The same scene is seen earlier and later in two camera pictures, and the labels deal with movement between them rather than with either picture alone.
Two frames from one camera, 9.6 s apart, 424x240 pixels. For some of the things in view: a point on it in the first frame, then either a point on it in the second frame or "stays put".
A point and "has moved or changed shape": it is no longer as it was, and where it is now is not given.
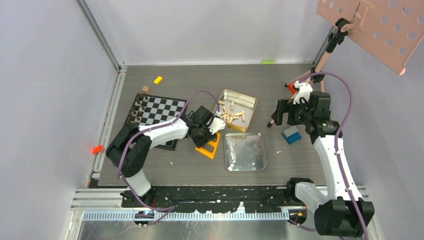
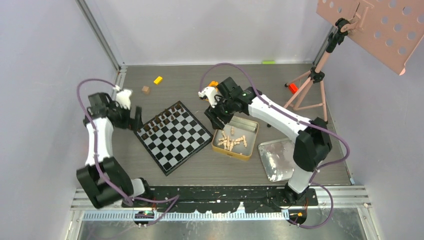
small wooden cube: x=145 y=89 stays put
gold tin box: x=236 y=109 has moved or changed shape
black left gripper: x=201 y=141 → x=130 y=124
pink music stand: x=389 y=30 stays put
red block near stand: x=292 y=88 stays put
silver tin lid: x=244 y=151 → x=277 y=157
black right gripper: x=285 y=105 → x=216 y=123
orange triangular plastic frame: x=214 y=144 → x=214 y=83
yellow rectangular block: x=158 y=80 stays put
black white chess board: x=148 y=109 has moved or changed shape
